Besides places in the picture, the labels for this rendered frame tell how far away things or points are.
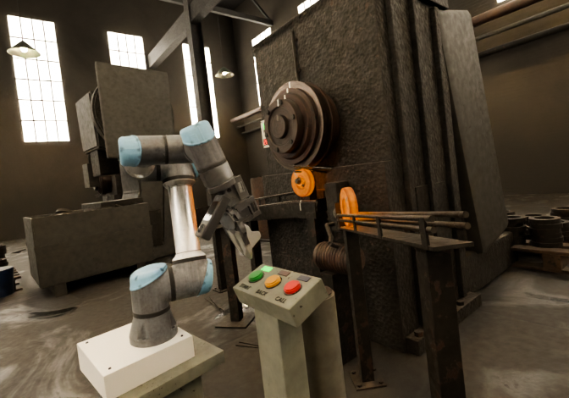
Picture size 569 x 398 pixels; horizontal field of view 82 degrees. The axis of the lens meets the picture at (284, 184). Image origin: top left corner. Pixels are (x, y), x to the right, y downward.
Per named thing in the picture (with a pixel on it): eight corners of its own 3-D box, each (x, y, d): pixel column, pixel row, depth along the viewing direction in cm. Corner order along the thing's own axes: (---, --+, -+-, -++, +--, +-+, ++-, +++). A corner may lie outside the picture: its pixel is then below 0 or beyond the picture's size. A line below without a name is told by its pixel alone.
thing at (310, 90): (277, 168, 201) (272, 91, 196) (334, 169, 164) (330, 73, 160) (268, 169, 197) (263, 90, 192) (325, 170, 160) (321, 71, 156)
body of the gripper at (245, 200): (262, 215, 84) (244, 173, 81) (236, 233, 79) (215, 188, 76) (246, 215, 90) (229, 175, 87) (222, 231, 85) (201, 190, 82)
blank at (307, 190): (319, 185, 172) (314, 185, 170) (304, 201, 182) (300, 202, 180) (305, 162, 178) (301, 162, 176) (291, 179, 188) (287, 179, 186)
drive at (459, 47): (411, 249, 323) (392, 68, 318) (527, 262, 248) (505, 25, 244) (340, 279, 258) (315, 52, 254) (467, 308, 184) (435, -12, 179)
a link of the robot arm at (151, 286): (131, 304, 112) (127, 266, 112) (172, 295, 118) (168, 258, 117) (132, 318, 102) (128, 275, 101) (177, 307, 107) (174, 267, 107)
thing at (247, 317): (223, 312, 218) (209, 205, 216) (259, 313, 211) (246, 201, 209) (207, 327, 199) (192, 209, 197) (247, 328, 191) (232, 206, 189)
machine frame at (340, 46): (341, 273, 273) (317, 60, 268) (484, 303, 188) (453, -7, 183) (271, 301, 228) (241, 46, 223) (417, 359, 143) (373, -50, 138)
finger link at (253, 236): (270, 249, 86) (256, 218, 84) (253, 262, 83) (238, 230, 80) (263, 248, 88) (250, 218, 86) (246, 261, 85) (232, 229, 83)
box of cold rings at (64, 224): (132, 261, 420) (124, 199, 418) (157, 269, 358) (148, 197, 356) (31, 285, 350) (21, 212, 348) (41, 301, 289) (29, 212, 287)
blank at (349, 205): (355, 233, 132) (346, 234, 132) (345, 201, 141) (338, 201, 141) (361, 212, 120) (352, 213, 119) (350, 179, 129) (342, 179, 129)
